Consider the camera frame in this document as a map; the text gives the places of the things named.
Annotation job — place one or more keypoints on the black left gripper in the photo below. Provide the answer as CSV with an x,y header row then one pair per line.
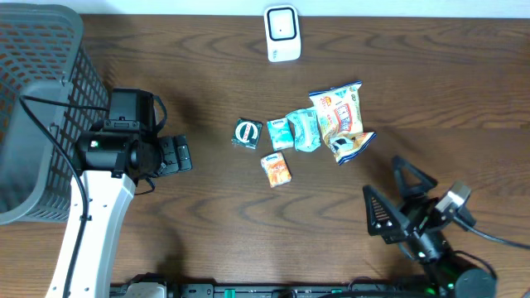
x,y
177,153

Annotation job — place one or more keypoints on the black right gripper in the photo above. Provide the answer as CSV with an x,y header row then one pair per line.
x,y
415,220

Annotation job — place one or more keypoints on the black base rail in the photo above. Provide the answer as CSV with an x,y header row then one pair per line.
x,y
156,290

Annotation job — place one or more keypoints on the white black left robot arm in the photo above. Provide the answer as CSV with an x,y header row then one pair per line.
x,y
107,169

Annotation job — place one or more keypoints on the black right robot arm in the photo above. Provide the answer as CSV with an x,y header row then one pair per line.
x,y
450,273

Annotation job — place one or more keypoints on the green wet wipes pack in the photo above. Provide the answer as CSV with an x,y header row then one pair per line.
x,y
307,135

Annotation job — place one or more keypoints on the white barcode scanner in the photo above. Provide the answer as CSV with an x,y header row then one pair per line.
x,y
283,35

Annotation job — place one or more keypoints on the orange tissue pack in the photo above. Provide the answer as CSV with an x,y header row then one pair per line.
x,y
276,169

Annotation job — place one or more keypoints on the roll of tape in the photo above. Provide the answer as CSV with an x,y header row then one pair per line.
x,y
246,133

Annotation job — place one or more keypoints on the black plastic mesh basket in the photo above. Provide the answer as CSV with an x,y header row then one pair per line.
x,y
49,88

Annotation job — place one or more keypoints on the small green wipes pack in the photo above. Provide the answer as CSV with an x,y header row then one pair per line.
x,y
280,134

